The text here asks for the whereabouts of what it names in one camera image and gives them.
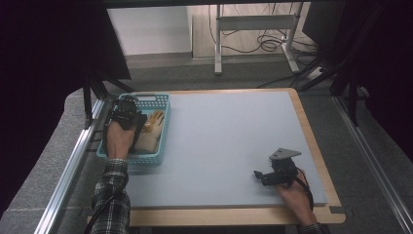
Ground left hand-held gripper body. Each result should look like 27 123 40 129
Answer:
110 95 141 131

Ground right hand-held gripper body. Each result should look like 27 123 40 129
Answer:
265 147 303 187

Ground teal plastic basket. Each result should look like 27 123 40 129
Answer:
96 93 172 166

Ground person's left hand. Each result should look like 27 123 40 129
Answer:
104 122 138 161

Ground person's right hand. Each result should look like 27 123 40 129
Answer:
275 169 317 227

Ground black tripod stand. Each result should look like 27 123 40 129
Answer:
296 19 363 128
81 69 135 130

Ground light blue foam mat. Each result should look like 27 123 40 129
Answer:
125 91 328 210

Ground black curtain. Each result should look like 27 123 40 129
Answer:
301 0 413 164
0 0 132 213

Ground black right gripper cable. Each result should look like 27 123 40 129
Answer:
293 166 315 213

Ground aluminium rail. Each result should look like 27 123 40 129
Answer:
332 96 413 233
33 98 108 234

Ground tangled black floor cables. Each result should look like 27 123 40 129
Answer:
207 3 320 57

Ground white metal desk frame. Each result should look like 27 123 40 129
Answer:
213 2 301 76

